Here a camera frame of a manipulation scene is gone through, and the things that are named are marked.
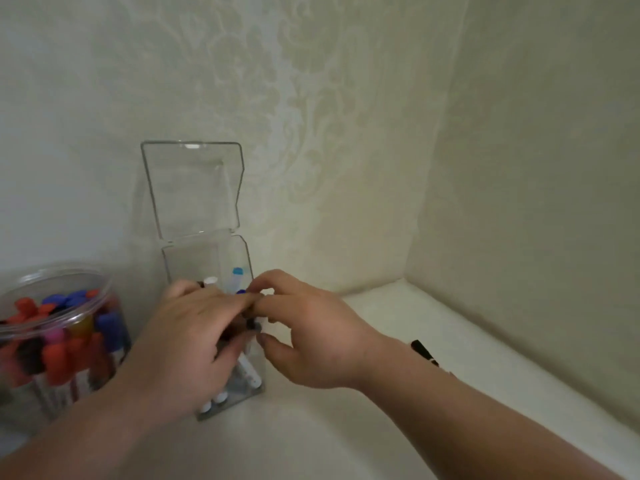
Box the person's right hand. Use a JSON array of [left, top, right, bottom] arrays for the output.
[[244, 269, 388, 391]]

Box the clear plastic box with lid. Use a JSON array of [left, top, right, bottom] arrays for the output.
[[141, 141, 266, 422]]

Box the clear round plastic jar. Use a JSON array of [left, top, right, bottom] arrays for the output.
[[0, 263, 134, 436]]

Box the white marker barrel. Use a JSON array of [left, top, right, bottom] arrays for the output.
[[238, 356, 265, 392]]

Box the bunch of coloured markers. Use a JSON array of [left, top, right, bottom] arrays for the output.
[[0, 290, 126, 420]]

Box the person's left hand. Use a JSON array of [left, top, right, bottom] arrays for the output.
[[107, 280, 263, 426]]

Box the person's right forearm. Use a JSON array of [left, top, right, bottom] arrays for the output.
[[350, 336, 630, 480]]

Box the black marker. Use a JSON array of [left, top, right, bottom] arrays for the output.
[[410, 339, 455, 378]]

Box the person's left forearm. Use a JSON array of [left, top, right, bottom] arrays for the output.
[[0, 377, 168, 480]]

